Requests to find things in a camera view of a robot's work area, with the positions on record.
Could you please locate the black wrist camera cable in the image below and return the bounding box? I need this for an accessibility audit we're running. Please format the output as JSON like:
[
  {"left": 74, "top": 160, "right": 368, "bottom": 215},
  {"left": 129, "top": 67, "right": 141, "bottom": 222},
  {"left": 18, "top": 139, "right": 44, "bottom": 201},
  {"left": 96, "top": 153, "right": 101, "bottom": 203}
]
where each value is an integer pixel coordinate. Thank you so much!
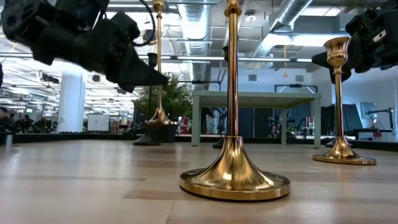
[{"left": 132, "top": 0, "right": 157, "bottom": 47}]

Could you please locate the person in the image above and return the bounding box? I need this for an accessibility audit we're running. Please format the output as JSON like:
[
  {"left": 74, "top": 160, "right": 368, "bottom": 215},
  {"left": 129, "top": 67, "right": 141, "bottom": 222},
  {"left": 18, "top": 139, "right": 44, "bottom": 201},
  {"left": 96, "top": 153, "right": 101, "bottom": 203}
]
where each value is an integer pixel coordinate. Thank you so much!
[
  {"left": 21, "top": 114, "right": 34, "bottom": 132},
  {"left": 200, "top": 107, "right": 216, "bottom": 134},
  {"left": 0, "top": 106, "right": 15, "bottom": 133}
]

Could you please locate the black candlestick holder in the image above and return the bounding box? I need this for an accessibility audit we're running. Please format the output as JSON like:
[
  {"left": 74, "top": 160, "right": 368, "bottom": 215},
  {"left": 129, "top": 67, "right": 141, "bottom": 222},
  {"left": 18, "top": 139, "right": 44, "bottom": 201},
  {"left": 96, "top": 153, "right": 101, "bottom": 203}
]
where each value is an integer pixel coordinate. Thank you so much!
[
  {"left": 212, "top": 45, "right": 230, "bottom": 149},
  {"left": 132, "top": 52, "right": 162, "bottom": 146}
]

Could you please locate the computer monitor on arm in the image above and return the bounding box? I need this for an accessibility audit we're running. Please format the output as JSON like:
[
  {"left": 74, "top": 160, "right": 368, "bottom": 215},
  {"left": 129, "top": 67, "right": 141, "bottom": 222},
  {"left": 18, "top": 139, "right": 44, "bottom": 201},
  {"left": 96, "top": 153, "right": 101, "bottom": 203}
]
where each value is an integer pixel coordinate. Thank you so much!
[{"left": 359, "top": 101, "right": 396, "bottom": 130}]

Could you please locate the black ceiling camera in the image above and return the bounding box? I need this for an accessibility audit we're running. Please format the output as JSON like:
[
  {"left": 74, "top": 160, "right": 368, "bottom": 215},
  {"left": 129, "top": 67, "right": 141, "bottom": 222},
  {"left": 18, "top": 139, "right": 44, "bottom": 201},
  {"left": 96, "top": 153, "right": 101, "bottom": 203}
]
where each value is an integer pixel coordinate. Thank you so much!
[{"left": 142, "top": 29, "right": 158, "bottom": 44}]

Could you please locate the green table in background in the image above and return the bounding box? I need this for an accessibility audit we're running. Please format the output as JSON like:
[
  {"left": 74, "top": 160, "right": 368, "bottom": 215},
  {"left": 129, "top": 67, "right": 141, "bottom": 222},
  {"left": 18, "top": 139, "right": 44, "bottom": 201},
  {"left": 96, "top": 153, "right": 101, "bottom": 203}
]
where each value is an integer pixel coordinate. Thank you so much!
[{"left": 191, "top": 90, "right": 323, "bottom": 149}]

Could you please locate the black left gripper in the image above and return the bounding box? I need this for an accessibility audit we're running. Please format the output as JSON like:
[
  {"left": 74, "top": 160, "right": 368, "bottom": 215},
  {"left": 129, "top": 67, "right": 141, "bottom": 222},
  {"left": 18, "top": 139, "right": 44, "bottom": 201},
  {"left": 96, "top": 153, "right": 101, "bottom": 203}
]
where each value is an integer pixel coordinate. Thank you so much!
[{"left": 73, "top": 11, "right": 169, "bottom": 93}]

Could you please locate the green plant in black pot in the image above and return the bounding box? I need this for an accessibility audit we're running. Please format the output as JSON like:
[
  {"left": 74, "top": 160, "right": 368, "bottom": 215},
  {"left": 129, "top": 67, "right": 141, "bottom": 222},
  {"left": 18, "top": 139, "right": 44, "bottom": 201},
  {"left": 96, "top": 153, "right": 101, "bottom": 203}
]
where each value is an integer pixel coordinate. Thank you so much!
[{"left": 134, "top": 73, "right": 193, "bottom": 144}]

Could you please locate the black aluminium table frame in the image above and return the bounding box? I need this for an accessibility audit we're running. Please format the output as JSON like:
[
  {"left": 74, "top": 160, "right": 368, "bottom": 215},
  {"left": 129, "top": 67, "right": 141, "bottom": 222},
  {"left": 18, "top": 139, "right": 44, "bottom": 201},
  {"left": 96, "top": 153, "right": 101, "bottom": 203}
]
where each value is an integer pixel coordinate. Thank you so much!
[{"left": 0, "top": 132, "right": 398, "bottom": 153}]

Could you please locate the white cabinet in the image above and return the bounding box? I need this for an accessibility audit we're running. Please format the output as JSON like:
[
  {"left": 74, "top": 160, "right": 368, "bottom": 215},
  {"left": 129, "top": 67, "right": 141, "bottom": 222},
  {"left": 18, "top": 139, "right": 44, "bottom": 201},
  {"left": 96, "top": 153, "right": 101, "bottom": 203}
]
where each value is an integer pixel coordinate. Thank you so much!
[{"left": 86, "top": 113, "right": 110, "bottom": 132}]

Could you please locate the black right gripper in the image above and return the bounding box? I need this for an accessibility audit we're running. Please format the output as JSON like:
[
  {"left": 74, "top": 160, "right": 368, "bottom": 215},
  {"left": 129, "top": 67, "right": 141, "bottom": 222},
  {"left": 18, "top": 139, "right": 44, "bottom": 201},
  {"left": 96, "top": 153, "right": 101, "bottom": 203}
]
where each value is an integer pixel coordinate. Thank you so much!
[{"left": 312, "top": 1, "right": 398, "bottom": 85}]

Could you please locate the hanging gold pendant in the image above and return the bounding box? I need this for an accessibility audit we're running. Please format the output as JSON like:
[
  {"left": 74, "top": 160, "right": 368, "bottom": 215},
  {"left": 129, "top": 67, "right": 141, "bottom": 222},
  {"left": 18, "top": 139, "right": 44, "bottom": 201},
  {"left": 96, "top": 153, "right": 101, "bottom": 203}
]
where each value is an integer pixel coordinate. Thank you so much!
[{"left": 282, "top": 45, "right": 289, "bottom": 78}]

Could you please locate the white square column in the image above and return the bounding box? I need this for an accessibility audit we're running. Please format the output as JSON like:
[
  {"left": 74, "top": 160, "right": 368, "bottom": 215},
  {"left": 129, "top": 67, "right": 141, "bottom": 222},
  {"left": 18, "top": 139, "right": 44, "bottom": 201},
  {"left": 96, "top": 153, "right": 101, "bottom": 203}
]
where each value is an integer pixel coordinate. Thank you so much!
[{"left": 57, "top": 62, "right": 87, "bottom": 134}]

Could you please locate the gold candlestick holder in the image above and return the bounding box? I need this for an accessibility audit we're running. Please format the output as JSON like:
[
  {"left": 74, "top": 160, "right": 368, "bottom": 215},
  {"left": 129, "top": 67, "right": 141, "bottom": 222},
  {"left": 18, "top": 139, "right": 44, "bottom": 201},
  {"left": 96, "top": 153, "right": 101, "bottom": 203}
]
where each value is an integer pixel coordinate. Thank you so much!
[
  {"left": 312, "top": 36, "right": 377, "bottom": 166},
  {"left": 147, "top": 0, "right": 178, "bottom": 126},
  {"left": 179, "top": 0, "right": 292, "bottom": 202}
]

